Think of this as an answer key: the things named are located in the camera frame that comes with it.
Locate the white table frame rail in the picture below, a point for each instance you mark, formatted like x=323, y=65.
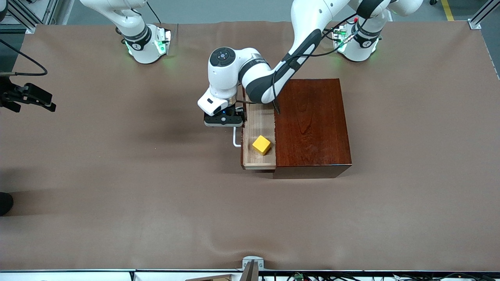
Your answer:
x=78, y=276

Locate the aluminium post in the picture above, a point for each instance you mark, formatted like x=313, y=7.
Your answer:
x=250, y=273

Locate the black round object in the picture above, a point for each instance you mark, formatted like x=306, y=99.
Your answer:
x=4, y=203

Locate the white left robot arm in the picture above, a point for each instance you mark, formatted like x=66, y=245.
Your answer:
x=258, y=78

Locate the brown cardboard piece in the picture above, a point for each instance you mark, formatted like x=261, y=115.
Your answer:
x=213, y=278

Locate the brown table cover mat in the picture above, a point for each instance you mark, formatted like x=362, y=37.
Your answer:
x=156, y=214

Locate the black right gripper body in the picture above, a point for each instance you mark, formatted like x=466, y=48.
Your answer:
x=11, y=96

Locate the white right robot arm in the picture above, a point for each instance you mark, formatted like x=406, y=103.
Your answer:
x=144, y=43

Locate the aluminium frame profile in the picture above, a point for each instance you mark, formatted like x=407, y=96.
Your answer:
x=23, y=17
x=482, y=15

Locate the green terminal connector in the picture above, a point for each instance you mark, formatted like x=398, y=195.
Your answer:
x=299, y=276

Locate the dark red-brown wooden cabinet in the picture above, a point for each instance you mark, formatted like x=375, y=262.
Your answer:
x=312, y=128

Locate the grey metal clamp bracket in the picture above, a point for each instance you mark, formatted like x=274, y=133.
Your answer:
x=252, y=259

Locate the yellow block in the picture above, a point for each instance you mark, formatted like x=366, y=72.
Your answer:
x=261, y=144

